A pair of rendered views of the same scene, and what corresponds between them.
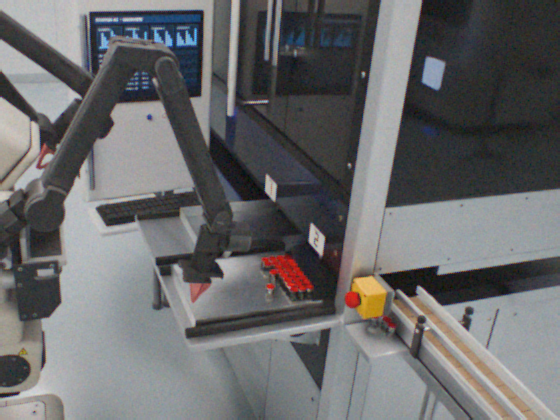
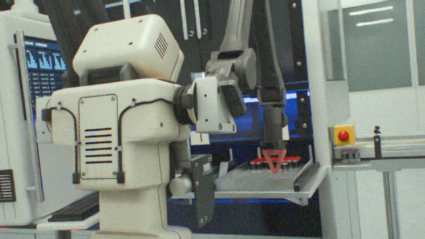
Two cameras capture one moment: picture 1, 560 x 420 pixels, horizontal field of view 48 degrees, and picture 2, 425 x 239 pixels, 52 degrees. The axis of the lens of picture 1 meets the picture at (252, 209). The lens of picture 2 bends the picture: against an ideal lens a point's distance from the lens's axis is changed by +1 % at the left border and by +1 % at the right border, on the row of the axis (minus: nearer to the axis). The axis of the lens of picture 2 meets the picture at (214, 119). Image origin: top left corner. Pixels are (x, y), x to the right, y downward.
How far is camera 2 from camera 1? 145 cm
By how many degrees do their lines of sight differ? 50
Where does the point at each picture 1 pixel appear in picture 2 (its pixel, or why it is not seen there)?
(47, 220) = (252, 78)
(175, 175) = not seen: hidden behind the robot
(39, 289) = (205, 186)
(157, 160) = (69, 171)
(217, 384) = not seen: outside the picture
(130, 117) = not seen: hidden behind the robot
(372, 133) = (317, 31)
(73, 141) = (246, 14)
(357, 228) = (323, 94)
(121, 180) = (50, 194)
